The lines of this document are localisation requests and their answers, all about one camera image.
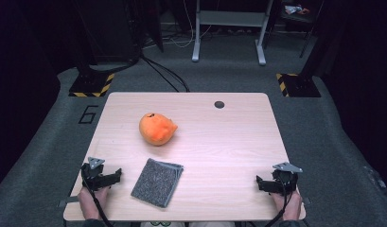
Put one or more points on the person's right hand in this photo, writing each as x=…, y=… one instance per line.
x=293, y=209

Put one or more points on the black striped stand base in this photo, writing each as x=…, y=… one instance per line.
x=88, y=85
x=300, y=85

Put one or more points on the orange plush toy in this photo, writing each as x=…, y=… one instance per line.
x=156, y=129

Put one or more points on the black cabinet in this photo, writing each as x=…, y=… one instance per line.
x=109, y=28

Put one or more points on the grey fluffy cloth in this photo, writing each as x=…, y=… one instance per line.
x=156, y=183

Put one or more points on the dark round table grommet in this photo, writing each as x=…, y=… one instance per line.
x=219, y=104

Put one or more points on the person's left hand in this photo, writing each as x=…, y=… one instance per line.
x=87, y=208

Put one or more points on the white desk frame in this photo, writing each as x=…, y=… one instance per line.
x=232, y=18

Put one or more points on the white and orange object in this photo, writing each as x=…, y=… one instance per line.
x=293, y=9

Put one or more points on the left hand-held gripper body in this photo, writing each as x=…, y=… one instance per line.
x=91, y=176

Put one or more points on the dark metal rack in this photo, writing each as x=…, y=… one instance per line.
x=295, y=25

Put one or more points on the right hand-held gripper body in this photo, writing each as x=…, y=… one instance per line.
x=285, y=181

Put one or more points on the grey tape strip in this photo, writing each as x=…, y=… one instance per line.
x=307, y=200
x=69, y=200

